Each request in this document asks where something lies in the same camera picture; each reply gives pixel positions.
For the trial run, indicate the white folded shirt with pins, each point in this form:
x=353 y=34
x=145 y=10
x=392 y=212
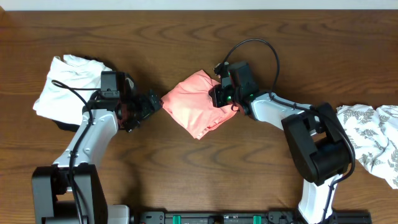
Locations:
x=69 y=79

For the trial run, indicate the pink shirt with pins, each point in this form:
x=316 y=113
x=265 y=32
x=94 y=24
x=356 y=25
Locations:
x=191 y=106

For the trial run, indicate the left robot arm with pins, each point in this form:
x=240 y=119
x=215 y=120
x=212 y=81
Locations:
x=70 y=191

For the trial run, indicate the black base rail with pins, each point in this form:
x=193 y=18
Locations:
x=272 y=217

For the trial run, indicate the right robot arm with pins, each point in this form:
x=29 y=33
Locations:
x=320 y=148

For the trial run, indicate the black folded shirt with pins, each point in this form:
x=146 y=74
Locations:
x=67 y=127

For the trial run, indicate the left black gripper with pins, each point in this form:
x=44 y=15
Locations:
x=145 y=109

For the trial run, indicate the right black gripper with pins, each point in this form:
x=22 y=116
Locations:
x=216 y=91

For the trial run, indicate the white fern print shirt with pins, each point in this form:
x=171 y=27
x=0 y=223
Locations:
x=373 y=134

